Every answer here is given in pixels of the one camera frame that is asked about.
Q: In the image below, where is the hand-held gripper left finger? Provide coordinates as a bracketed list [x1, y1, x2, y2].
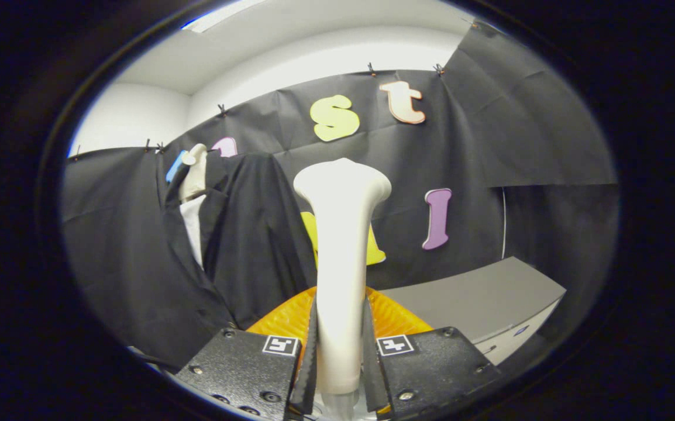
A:
[175, 287, 319, 420]

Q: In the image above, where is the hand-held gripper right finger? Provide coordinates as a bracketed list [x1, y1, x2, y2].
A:
[363, 287, 502, 417]

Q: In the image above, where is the white garment steamer with hose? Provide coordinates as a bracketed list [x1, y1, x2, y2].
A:
[293, 158, 392, 420]

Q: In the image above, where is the black suit jacket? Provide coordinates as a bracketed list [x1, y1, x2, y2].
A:
[159, 151, 318, 351]

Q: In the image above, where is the white shirt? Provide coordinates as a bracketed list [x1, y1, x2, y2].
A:
[181, 195, 208, 271]

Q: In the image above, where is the cream clothes hanger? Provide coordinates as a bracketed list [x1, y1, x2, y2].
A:
[178, 143, 209, 203]

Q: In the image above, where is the grey cabinet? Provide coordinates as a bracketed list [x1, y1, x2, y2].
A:
[380, 256, 567, 367]

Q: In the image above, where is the black backdrop cloth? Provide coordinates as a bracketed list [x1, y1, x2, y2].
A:
[61, 20, 620, 369]

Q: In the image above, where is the thin white wall cord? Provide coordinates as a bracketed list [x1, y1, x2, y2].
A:
[500, 187, 508, 259]

